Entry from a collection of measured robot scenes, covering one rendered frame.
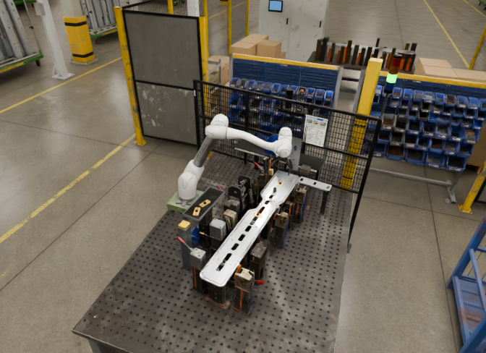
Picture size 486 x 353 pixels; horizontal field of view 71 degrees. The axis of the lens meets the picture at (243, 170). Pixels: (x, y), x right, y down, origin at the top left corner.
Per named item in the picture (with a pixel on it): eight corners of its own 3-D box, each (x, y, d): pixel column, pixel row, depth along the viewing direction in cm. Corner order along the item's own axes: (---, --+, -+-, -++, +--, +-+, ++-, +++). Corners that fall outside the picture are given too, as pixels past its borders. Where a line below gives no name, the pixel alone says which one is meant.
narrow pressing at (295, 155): (297, 171, 319) (301, 139, 300) (286, 168, 324) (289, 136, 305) (298, 171, 320) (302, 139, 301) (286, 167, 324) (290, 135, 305)
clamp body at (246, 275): (249, 318, 228) (252, 283, 208) (231, 309, 234) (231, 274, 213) (257, 306, 236) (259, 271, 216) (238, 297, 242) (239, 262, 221)
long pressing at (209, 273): (226, 290, 212) (226, 288, 211) (195, 276, 220) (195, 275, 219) (300, 176, 314) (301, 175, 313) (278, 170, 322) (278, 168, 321)
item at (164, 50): (215, 155, 528) (212, 14, 415) (212, 160, 517) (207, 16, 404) (139, 140, 562) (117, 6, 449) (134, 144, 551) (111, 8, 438)
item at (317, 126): (323, 147, 327) (329, 118, 309) (301, 142, 335) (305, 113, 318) (324, 147, 328) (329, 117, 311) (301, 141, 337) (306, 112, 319)
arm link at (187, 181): (176, 198, 312) (175, 179, 299) (181, 186, 327) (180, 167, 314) (194, 200, 311) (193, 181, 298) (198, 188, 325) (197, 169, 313)
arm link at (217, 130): (226, 129, 273) (228, 121, 284) (203, 126, 274) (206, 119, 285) (225, 143, 280) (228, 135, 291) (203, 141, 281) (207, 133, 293)
